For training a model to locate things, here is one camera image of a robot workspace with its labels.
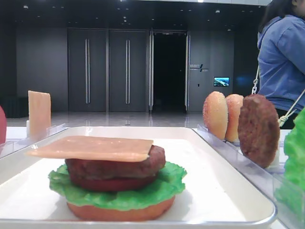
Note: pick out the orange cheese slice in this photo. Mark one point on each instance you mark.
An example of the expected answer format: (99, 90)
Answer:
(39, 114)
(95, 148)

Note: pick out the green lettuce leaf on tray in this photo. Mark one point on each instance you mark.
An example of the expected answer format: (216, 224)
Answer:
(169, 182)

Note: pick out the red tomato slice in burger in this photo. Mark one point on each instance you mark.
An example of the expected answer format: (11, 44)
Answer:
(112, 185)

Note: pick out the brown meat patty on tray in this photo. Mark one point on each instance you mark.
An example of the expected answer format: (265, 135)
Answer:
(94, 169)

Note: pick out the upright brown meat patty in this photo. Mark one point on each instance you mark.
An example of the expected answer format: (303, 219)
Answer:
(258, 130)

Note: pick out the red tomato slice upright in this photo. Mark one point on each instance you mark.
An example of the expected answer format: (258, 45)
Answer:
(3, 126)

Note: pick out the upright green lettuce leaf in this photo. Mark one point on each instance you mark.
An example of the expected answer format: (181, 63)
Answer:
(294, 152)

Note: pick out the sesame bun half outer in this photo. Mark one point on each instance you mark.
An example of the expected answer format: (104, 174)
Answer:
(215, 114)

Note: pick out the bun half inner right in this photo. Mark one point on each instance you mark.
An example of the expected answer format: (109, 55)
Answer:
(234, 104)

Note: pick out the white rectangular metal tray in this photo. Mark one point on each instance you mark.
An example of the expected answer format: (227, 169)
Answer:
(217, 196)

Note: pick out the bottom bun in burger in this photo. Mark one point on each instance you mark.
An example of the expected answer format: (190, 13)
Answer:
(92, 213)

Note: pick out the person in blue hoodie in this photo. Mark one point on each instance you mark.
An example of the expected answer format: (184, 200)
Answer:
(281, 58)

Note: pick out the small wall screen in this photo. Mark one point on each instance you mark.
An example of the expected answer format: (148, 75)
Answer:
(221, 81)

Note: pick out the right clear acrylic rail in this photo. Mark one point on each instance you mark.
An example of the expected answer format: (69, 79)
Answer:
(266, 180)

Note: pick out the clear acrylic rail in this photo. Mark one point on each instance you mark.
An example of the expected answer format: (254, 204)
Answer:
(18, 138)
(266, 180)

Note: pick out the left clear acrylic rail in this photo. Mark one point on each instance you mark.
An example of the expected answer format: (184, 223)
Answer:
(18, 138)

